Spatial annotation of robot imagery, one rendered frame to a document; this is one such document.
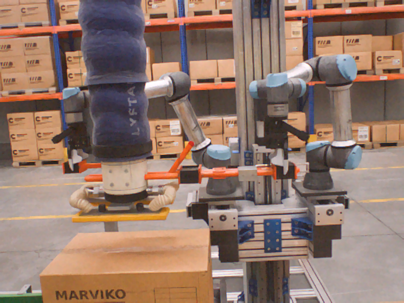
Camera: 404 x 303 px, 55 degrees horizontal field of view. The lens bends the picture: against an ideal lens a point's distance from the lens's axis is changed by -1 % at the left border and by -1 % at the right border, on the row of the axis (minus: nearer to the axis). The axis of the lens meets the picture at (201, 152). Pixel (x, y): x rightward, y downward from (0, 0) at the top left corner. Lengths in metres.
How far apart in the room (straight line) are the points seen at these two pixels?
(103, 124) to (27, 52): 7.96
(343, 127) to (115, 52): 1.07
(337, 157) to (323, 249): 0.45
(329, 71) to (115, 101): 0.95
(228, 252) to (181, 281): 0.56
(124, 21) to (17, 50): 8.06
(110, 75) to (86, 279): 0.72
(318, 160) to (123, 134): 1.00
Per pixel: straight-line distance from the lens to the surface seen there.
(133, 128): 1.39
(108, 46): 1.38
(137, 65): 1.40
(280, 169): 1.45
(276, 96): 1.41
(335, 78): 1.82
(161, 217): 1.38
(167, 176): 1.45
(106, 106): 1.40
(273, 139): 1.43
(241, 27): 2.08
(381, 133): 9.42
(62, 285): 1.53
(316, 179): 1.99
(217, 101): 9.83
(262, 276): 2.23
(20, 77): 9.37
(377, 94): 10.70
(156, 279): 1.43
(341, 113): 1.87
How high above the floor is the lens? 1.57
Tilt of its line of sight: 10 degrees down
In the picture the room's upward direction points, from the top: 3 degrees counter-clockwise
